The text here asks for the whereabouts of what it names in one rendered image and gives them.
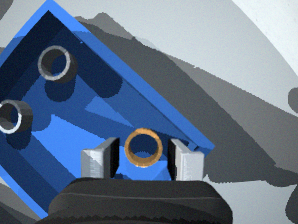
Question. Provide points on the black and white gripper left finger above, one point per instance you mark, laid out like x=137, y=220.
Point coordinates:
x=102, y=161

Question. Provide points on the bronze bushing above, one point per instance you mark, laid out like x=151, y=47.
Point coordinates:
x=138, y=161

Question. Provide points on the grey metal bushing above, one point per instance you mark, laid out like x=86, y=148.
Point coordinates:
x=25, y=116
x=46, y=59

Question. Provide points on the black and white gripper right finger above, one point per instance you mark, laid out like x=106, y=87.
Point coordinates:
x=182, y=163

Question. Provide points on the blue square crate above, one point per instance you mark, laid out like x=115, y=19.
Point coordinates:
x=38, y=163

